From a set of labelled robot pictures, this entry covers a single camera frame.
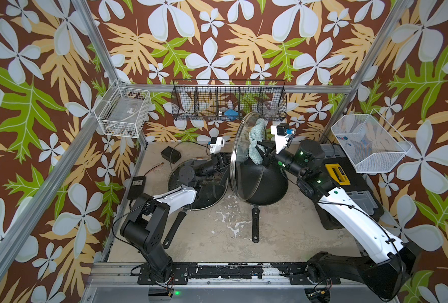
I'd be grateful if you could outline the glass pot lid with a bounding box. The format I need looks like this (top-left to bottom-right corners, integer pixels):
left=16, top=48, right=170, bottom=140
left=230, top=112, right=263, bottom=201
left=168, top=158, right=230, bottom=210

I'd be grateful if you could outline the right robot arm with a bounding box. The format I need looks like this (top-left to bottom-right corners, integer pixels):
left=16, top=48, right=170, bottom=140
left=249, top=118, right=421, bottom=302

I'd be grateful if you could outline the left black frying pan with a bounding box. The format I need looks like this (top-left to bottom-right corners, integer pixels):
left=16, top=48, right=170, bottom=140
left=163, top=209, right=187, bottom=249

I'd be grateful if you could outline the green microfibre cloth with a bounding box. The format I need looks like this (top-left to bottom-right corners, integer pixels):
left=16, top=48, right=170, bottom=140
left=248, top=118, right=267, bottom=165

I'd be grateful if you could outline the blue object in basket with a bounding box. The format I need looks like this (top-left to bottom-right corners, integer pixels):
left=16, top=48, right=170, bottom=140
left=225, top=109, right=239, bottom=121

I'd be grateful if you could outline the right black frying pan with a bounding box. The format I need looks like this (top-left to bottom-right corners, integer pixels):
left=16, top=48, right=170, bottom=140
left=236, top=159, right=288, bottom=243

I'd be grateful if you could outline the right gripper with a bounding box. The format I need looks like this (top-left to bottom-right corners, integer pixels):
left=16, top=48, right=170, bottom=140
left=254, top=140, right=309, bottom=183

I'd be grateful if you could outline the small black box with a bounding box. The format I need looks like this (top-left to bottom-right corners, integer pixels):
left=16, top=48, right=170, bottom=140
left=160, top=146, right=182, bottom=164

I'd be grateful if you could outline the black frying pan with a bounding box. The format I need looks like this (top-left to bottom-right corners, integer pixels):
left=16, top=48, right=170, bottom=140
left=236, top=159, right=288, bottom=243
left=163, top=209, right=187, bottom=249

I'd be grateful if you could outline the black power adapter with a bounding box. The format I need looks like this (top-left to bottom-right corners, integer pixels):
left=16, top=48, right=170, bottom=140
left=128, top=176, right=146, bottom=201

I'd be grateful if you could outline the white wire basket left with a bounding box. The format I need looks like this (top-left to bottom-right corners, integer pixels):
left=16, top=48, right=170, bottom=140
left=95, top=81, right=152, bottom=138

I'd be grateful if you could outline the black tool case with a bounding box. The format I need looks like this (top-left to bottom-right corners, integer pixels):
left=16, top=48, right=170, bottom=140
left=321, top=144, right=384, bottom=222

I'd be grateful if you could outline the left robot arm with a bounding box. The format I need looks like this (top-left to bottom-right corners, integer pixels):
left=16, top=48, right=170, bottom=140
left=120, top=137, right=230, bottom=284

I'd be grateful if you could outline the black wire basket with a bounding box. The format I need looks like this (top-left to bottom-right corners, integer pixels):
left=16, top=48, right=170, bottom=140
left=170, top=79, right=287, bottom=122

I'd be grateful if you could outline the white mesh basket right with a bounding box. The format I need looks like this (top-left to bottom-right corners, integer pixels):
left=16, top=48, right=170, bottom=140
left=331, top=110, right=412, bottom=174

